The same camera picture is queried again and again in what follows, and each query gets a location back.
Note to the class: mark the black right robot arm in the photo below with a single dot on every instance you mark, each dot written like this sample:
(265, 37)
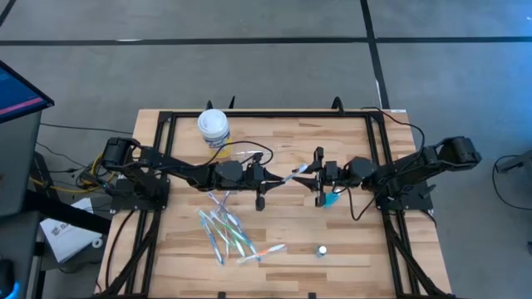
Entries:
(407, 166)

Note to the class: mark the monitor with blue screen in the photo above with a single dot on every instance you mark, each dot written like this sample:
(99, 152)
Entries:
(16, 95)

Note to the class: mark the grey stand foot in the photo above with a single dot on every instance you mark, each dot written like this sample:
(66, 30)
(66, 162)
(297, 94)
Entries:
(519, 162)

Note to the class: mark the orange toothbrush in wrapper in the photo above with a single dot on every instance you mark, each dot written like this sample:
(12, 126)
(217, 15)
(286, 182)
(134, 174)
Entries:
(270, 250)
(227, 245)

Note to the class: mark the black desk beam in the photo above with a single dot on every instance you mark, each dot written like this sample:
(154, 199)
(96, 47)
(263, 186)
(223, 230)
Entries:
(66, 212)

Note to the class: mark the teal mouthwash bottle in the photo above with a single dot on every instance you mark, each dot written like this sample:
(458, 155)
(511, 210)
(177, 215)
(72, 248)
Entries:
(331, 200)

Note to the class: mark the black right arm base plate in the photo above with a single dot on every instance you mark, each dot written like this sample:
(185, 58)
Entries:
(422, 204)

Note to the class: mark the black device with light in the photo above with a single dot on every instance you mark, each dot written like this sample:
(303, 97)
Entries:
(6, 274)

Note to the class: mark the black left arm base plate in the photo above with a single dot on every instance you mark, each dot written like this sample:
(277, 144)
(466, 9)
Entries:
(124, 203)

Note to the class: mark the white printed booklet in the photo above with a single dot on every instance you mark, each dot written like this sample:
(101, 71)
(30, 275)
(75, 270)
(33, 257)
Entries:
(66, 236)

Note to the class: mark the white tape roll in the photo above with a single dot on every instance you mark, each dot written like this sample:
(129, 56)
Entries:
(94, 243)

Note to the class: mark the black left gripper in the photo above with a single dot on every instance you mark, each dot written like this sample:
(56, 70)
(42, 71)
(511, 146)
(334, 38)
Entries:
(251, 178)

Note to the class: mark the yellow disinfecting wipes canister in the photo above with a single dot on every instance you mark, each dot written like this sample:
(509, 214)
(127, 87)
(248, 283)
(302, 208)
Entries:
(213, 124)

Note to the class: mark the small white-capped bottle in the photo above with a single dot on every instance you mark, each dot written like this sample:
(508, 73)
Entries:
(321, 250)

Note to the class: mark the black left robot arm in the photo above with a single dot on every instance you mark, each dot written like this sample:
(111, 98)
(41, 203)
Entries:
(174, 165)

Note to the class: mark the black aluminium table frame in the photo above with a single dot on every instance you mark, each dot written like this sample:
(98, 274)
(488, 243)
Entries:
(270, 113)

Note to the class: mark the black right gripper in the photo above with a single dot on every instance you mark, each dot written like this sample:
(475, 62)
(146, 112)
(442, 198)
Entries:
(330, 174)

